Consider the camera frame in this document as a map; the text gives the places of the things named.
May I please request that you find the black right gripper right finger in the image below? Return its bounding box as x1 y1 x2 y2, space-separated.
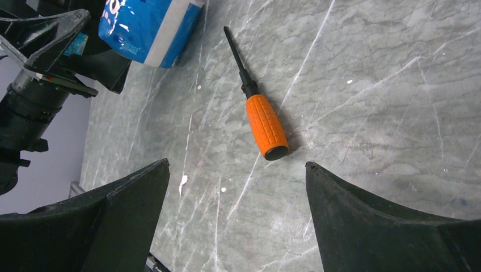
305 161 480 271

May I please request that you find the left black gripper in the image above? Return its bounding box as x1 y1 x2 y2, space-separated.
1 1 132 98

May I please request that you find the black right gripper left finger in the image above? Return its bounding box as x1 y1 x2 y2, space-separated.
1 159 170 271

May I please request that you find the blue monster-face roll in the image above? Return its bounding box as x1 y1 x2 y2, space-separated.
98 0 205 69

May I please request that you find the black orange screwdriver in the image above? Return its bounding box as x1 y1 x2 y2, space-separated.
223 26 289 161

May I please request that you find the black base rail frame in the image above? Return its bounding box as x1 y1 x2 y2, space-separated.
143 253 171 272

